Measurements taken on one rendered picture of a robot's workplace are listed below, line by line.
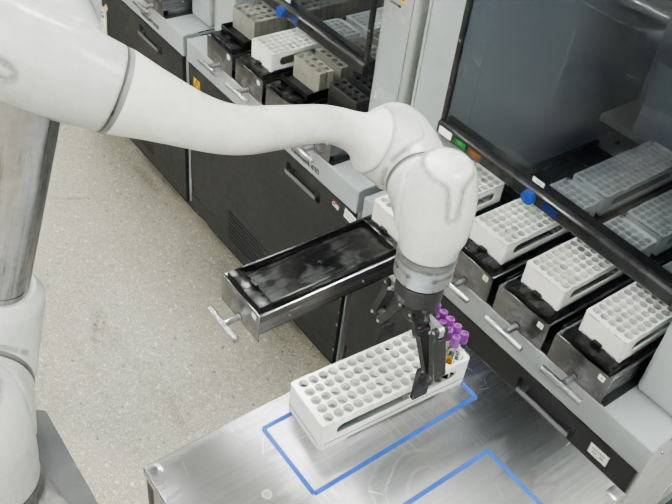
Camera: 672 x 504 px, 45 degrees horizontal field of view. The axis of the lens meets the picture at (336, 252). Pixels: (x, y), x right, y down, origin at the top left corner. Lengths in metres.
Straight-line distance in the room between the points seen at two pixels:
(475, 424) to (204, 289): 1.49
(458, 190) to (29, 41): 0.55
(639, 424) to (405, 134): 0.73
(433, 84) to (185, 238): 1.37
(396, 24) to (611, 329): 0.78
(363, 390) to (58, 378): 1.34
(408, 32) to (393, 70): 0.11
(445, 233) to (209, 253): 1.80
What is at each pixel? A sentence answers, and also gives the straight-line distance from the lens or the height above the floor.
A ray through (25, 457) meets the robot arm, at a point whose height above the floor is 0.85.
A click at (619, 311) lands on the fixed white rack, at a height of 0.86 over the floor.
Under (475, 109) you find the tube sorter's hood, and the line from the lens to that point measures 1.67.
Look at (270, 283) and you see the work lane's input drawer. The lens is 1.57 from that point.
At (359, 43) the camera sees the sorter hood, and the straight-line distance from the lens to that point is 1.91.
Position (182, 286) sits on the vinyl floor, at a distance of 2.71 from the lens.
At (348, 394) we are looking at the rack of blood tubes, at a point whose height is 0.87.
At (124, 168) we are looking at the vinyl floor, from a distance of 3.22.
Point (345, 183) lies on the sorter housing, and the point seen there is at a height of 0.72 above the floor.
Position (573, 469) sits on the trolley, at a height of 0.82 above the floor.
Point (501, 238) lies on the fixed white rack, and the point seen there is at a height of 0.87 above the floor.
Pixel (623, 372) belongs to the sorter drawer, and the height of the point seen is 0.80.
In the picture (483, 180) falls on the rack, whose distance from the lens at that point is 1.83.
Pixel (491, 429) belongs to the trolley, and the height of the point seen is 0.82.
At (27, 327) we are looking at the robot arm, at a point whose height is 0.93.
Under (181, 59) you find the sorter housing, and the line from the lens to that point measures 2.58.
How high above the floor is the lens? 1.90
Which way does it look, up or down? 41 degrees down
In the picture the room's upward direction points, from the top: 8 degrees clockwise
